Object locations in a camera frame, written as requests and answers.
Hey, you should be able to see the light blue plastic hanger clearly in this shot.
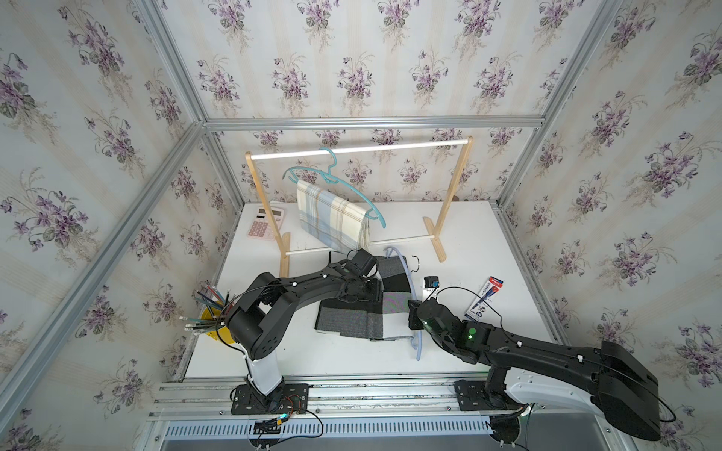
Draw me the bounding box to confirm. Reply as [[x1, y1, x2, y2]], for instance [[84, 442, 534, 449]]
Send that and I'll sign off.
[[384, 245, 423, 361]]

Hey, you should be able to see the black white checkered scarf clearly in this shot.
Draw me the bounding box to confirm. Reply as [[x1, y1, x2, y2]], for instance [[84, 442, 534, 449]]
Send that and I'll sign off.
[[314, 247, 416, 341]]

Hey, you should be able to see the plaid blue cream scarf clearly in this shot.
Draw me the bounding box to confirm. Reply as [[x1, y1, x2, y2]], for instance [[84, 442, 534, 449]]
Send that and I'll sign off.
[[296, 180, 372, 254]]

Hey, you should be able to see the teal plastic hanger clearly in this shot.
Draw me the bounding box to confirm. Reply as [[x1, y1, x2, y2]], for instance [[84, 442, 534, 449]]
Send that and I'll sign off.
[[282, 148, 387, 229]]

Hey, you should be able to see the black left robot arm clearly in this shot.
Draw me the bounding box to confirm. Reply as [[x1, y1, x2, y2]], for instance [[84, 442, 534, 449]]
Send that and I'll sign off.
[[222, 249, 383, 398]]

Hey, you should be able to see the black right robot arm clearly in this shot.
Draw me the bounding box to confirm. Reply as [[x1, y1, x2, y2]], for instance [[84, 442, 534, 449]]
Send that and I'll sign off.
[[409, 297, 662, 442]]

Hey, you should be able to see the wooden clothes rack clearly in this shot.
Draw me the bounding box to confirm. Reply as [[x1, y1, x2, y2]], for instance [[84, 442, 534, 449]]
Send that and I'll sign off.
[[246, 135, 474, 263]]

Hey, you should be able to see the pink calculator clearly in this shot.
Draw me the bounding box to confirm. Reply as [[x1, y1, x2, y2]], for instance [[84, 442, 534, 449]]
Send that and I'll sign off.
[[247, 207, 285, 241]]

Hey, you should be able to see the yellow pencil cup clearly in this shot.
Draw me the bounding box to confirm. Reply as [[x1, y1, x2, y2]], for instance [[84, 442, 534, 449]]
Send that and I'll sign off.
[[179, 285, 238, 344]]

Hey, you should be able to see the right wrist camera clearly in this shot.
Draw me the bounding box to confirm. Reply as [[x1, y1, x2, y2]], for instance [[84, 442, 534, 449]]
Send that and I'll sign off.
[[421, 275, 440, 301]]

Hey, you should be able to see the aluminium front rail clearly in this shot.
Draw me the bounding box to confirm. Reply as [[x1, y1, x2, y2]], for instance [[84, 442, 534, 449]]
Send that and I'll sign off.
[[147, 371, 619, 421]]

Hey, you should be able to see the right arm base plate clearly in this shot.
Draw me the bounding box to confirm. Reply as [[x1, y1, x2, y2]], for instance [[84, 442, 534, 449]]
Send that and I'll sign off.
[[453, 380, 529, 412]]

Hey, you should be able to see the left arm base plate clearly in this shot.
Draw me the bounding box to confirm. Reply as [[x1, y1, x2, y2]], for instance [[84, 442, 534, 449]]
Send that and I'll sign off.
[[229, 383, 310, 415]]

